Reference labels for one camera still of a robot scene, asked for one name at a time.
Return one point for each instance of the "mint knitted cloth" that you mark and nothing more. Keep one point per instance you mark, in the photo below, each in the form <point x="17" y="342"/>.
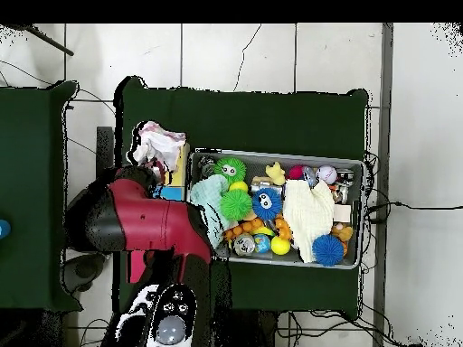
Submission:
<point x="208" y="195"/>

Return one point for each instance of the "cream knitted cloth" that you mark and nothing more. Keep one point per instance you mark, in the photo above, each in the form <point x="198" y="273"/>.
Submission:
<point x="307" y="217"/>

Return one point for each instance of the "white paper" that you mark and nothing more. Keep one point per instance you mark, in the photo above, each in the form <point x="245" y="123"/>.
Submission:
<point x="159" y="146"/>

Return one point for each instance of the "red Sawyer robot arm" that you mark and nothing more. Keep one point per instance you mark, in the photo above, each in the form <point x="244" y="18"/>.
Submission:
<point x="152" y="224"/>

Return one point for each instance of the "shallow grey mesh bin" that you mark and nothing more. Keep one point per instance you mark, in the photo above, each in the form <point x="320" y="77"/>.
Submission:
<point x="255" y="164"/>

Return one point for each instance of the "wooden box with three holes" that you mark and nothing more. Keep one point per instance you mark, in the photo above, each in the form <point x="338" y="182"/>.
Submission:
<point x="179" y="173"/>

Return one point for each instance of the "yellow ball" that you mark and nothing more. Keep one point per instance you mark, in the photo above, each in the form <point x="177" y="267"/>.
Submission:
<point x="239" y="186"/>

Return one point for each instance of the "green spiky googly-eyed ball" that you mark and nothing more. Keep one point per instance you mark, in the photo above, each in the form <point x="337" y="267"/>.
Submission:
<point x="230" y="170"/>

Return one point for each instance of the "blue spiky googly-eyed ball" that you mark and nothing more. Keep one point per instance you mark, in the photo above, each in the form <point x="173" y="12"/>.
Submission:
<point x="267" y="204"/>
<point x="328" y="250"/>

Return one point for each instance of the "yellow foam toy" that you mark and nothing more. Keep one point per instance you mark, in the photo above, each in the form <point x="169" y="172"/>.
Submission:
<point x="275" y="173"/>

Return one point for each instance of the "crushed silver can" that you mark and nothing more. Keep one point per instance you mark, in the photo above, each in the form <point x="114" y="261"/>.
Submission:
<point x="245" y="245"/>

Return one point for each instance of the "globe print ball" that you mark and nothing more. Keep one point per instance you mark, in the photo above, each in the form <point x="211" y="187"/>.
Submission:
<point x="262" y="243"/>

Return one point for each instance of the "dark green table cloth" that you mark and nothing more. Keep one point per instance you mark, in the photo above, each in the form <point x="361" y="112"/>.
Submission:
<point x="253" y="119"/>
<point x="32" y="144"/>

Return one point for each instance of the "white baseball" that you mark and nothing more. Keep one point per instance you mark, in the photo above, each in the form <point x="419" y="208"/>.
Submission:
<point x="326" y="174"/>

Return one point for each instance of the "black upright panel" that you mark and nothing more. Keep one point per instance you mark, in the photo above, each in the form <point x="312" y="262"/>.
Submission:
<point x="105" y="148"/>

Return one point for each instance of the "grey stand foot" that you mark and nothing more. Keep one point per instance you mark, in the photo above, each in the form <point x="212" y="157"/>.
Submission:
<point x="85" y="271"/>

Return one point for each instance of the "blue round object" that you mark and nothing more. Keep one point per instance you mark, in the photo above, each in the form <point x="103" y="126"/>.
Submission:
<point x="3" y="229"/>

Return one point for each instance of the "dark rod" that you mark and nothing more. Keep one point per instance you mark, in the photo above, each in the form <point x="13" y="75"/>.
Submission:
<point x="47" y="40"/>

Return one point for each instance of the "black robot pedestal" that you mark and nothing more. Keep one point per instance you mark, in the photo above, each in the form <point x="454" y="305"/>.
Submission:
<point x="260" y="332"/>

